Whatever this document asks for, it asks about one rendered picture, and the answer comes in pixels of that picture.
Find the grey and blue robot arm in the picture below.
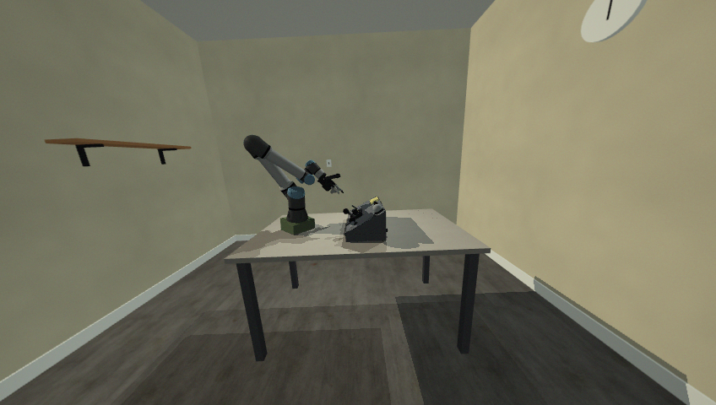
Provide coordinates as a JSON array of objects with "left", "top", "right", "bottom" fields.
[{"left": 243, "top": 135, "right": 325, "bottom": 223}]

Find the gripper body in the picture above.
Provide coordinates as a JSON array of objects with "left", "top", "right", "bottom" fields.
[{"left": 318, "top": 173, "right": 335, "bottom": 191}]

